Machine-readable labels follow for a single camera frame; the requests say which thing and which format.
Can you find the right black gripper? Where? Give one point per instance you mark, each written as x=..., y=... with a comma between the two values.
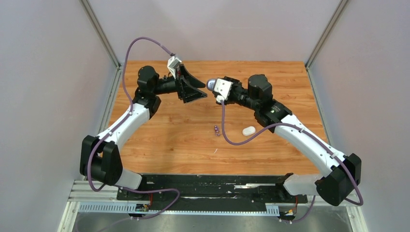
x=237, y=84

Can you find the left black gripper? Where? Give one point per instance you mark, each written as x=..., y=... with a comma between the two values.
x=185, y=92

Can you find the blue-grey earbud case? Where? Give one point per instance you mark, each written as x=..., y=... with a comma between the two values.
x=210, y=84

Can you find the white earbud charging case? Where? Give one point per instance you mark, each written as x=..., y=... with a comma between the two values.
x=249, y=131

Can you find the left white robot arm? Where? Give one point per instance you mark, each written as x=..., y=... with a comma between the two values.
x=100, y=155

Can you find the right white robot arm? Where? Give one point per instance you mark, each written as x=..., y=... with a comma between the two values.
x=340, y=174

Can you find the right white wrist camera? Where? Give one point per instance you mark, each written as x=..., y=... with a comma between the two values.
x=222, y=89

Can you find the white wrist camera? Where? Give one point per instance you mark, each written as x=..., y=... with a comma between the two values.
x=173, y=63
x=222, y=89

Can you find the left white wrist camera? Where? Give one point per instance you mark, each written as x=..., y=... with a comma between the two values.
x=173, y=63

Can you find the left aluminium frame post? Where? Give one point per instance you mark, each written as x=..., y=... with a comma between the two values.
x=89, y=11

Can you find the aluminium frame post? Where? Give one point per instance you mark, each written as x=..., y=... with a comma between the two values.
x=340, y=8
x=89, y=11

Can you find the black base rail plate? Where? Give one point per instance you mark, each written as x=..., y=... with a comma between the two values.
x=235, y=193

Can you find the right aluminium frame post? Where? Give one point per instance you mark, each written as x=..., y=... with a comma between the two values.
x=340, y=8

